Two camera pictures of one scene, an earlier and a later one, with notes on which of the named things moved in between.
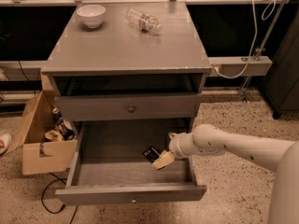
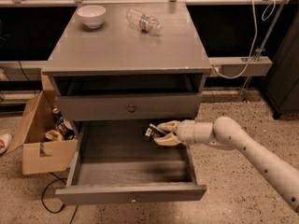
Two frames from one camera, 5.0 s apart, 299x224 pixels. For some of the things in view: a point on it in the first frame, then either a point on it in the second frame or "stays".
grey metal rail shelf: (239, 66) stays
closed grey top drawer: (129, 107) stays
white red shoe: (5, 141) stays
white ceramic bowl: (91, 14) stays
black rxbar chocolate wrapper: (151, 154) → (151, 132)
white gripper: (175, 147) → (185, 132)
